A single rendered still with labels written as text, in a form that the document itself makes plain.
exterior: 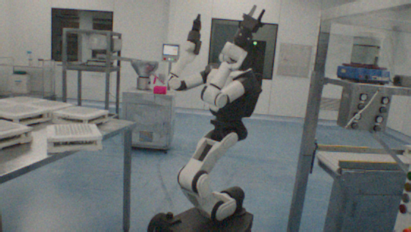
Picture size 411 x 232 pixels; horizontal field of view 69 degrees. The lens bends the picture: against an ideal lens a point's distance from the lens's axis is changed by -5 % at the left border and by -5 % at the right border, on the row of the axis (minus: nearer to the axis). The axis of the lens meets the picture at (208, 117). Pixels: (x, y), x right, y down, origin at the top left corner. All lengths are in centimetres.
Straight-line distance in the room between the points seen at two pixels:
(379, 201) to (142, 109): 284
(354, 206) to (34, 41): 684
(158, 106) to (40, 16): 428
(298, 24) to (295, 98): 155
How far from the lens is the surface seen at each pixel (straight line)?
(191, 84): 213
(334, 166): 179
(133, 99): 394
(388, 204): 207
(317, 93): 190
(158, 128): 395
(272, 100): 683
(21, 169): 142
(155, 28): 671
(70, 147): 155
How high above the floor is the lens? 132
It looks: 12 degrees down
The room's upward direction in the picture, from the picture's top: 5 degrees clockwise
